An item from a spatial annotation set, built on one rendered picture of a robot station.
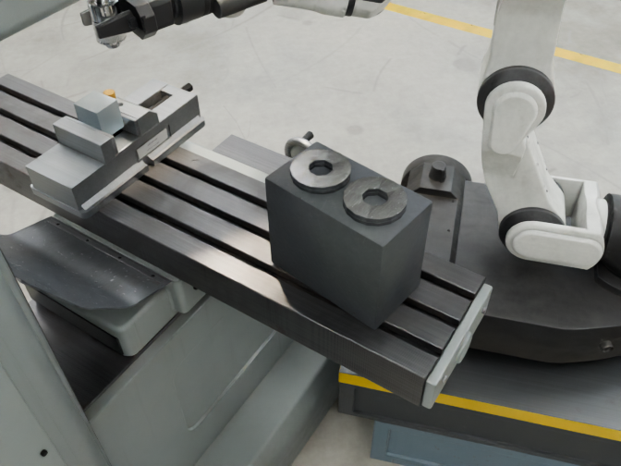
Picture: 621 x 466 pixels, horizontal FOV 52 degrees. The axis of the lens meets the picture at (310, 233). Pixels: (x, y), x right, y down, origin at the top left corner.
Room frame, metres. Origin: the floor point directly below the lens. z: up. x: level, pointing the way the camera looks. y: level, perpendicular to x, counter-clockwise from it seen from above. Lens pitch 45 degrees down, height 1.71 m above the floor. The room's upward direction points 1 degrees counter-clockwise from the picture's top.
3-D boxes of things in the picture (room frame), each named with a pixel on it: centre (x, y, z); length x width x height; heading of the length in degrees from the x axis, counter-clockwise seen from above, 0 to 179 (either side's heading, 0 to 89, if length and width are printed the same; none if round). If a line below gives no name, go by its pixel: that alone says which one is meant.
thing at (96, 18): (0.95, 0.31, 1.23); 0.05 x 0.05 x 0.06
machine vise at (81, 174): (1.02, 0.37, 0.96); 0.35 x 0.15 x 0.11; 147
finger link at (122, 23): (0.93, 0.29, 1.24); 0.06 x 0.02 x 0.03; 128
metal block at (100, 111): (1.00, 0.39, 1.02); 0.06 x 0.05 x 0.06; 57
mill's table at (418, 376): (0.93, 0.27, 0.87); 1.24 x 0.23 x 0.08; 57
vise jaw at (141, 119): (1.05, 0.36, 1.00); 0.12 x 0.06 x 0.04; 57
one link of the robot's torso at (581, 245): (1.06, -0.56, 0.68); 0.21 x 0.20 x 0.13; 75
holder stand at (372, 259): (0.70, -0.05, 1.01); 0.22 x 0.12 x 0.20; 48
